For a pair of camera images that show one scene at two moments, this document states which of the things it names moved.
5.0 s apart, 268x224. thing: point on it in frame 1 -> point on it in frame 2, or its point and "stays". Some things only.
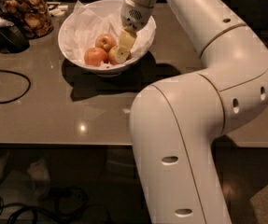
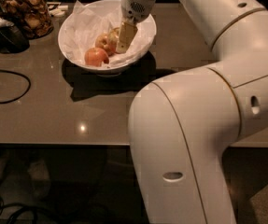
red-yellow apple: [113, 59] -> [114, 39]
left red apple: [93, 56] stays
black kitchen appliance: [1, 35] stays
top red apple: [105, 41] stays
